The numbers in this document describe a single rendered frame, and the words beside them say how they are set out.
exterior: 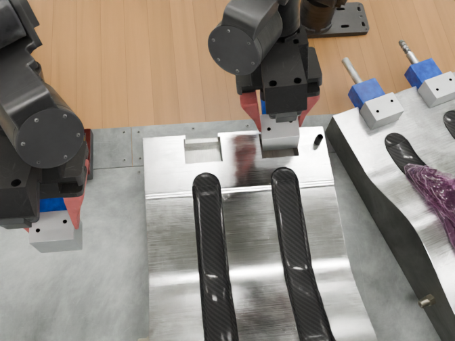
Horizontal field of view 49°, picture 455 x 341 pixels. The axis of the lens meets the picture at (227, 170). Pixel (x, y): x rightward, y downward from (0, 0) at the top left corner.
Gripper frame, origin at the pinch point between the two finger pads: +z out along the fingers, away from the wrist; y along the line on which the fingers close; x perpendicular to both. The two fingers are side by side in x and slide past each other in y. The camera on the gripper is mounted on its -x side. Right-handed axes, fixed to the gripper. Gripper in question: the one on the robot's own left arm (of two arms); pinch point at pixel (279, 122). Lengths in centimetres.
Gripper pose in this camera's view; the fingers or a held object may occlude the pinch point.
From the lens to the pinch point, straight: 67.9
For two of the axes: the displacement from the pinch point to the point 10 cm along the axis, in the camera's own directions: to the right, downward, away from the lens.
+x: -0.4, -7.3, 6.9
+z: 1.1, 6.8, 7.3
